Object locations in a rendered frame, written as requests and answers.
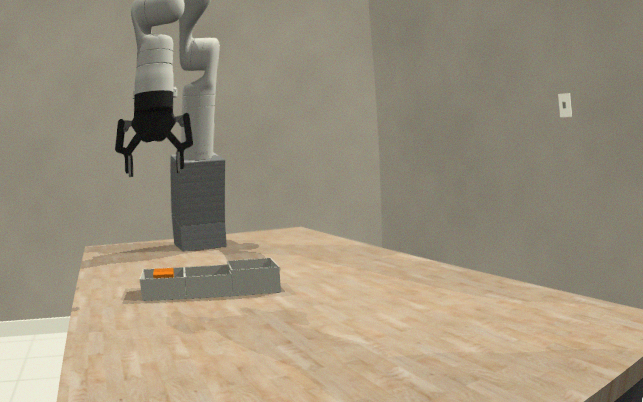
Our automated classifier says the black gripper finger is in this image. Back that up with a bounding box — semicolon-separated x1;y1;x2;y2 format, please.
115;119;149;177
157;113;193;173

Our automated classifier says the grey three-compartment bin rack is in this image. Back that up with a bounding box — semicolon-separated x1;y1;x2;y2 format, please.
139;258;281;301

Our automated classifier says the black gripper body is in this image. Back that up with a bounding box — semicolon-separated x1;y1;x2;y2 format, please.
131;90;176;142

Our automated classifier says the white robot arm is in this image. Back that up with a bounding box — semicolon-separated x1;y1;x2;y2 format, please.
131;0;219;160

